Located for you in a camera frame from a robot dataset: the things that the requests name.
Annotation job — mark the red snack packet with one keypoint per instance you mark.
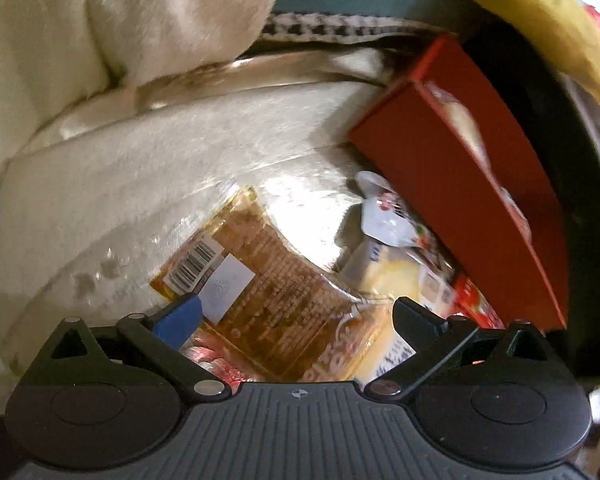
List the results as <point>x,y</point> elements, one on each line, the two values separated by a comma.
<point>472,297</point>

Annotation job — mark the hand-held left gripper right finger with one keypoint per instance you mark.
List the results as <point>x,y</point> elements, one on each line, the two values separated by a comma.
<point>420,320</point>

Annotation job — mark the yellow and white snack packet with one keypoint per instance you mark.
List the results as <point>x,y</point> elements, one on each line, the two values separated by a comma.
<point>395,272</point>

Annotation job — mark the checkered cloth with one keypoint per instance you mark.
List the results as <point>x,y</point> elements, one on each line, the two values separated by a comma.
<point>330,27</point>

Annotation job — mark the red box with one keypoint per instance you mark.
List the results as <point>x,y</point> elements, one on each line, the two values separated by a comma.
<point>430,150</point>

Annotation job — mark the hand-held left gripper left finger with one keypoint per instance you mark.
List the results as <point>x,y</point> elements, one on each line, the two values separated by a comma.
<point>180,317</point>

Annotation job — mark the orange-brown snack packet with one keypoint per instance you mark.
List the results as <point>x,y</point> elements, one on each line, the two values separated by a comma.
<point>280,285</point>

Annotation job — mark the cream fleece blanket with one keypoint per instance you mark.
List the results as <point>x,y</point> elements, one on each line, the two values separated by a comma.
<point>55,25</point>

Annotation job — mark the white packet with red logo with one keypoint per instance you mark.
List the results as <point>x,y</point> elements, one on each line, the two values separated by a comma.
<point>380,220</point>

